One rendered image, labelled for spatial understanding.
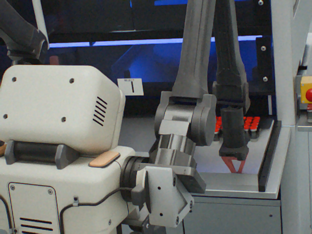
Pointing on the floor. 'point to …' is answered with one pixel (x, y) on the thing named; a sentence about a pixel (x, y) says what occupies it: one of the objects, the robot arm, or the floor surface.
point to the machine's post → (287, 110)
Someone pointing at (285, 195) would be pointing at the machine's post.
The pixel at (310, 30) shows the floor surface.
